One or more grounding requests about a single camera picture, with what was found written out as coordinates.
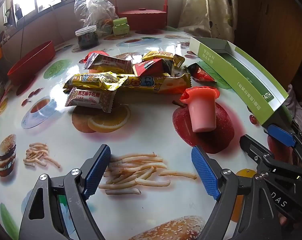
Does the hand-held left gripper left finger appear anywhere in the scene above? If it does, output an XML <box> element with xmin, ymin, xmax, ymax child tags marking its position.
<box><xmin>19</xmin><ymin>144</ymin><xmax>112</xmax><ymax>240</ymax></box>

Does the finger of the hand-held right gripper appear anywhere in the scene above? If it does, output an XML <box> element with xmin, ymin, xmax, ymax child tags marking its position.
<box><xmin>239</xmin><ymin>134</ymin><xmax>302</xmax><ymax>180</ymax></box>
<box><xmin>264</xmin><ymin>123</ymin><xmax>302</xmax><ymax>157</ymax></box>

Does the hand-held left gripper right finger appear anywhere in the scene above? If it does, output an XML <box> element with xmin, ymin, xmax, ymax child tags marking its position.
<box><xmin>190</xmin><ymin>145</ymin><xmax>284</xmax><ymax>240</ymax></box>

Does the green and white cardboard box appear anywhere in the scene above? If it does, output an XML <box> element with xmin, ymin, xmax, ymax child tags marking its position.
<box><xmin>190</xmin><ymin>36</ymin><xmax>290</xmax><ymax>127</ymax></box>

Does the white nougat candy packet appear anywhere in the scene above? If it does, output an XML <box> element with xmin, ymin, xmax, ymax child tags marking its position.
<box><xmin>65</xmin><ymin>87</ymin><xmax>115</xmax><ymax>113</ymax></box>
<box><xmin>84</xmin><ymin>53</ymin><xmax>134</xmax><ymax>74</ymax></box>

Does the yellow snack packet blue print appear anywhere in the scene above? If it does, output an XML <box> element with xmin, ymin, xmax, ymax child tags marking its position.
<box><xmin>63</xmin><ymin>72</ymin><xmax>127</xmax><ymax>92</ymax></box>

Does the long yellow snack bar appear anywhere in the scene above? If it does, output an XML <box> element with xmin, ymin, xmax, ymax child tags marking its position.
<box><xmin>116</xmin><ymin>73</ymin><xmax>192</xmax><ymax>94</ymax></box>

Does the red and black candy packet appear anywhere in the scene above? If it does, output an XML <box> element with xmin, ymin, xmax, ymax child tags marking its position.
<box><xmin>132</xmin><ymin>58</ymin><xmax>173</xmax><ymax>77</ymax></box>

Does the yellow candy packet red print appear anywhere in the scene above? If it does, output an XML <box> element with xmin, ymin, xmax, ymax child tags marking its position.
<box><xmin>141</xmin><ymin>51</ymin><xmax>186</xmax><ymax>68</ymax></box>

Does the pale lavender cloth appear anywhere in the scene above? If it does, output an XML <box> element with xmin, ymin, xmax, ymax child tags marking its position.
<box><xmin>287</xmin><ymin>84</ymin><xmax>302</xmax><ymax>120</ymax></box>

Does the brown wooden wardrobe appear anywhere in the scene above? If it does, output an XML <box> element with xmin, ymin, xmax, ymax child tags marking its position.
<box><xmin>235</xmin><ymin>0</ymin><xmax>302</xmax><ymax>88</ymax></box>

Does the red plastic bowl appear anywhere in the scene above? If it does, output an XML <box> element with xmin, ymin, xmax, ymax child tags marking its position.
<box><xmin>7</xmin><ymin>40</ymin><xmax>56</xmax><ymax>85</ymax></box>

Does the dark glass jar silver lid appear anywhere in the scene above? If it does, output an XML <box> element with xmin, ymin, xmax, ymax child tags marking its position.
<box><xmin>75</xmin><ymin>25</ymin><xmax>99</xmax><ymax>50</ymax></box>

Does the cream patterned curtain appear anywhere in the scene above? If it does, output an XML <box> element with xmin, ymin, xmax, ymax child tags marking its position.
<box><xmin>185</xmin><ymin>0</ymin><xmax>238</xmax><ymax>43</ymax></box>

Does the green jar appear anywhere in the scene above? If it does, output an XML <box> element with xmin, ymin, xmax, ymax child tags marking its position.
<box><xmin>112</xmin><ymin>17</ymin><xmax>130</xmax><ymax>35</ymax></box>

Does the clear plastic bag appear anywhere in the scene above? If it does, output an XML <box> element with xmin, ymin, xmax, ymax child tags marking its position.
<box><xmin>74</xmin><ymin>0</ymin><xmax>119</xmax><ymax>37</ymax></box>

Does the red lidded basket with handle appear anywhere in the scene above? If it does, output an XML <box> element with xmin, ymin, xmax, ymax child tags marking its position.
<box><xmin>114</xmin><ymin>0</ymin><xmax>169</xmax><ymax>30</ymax></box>

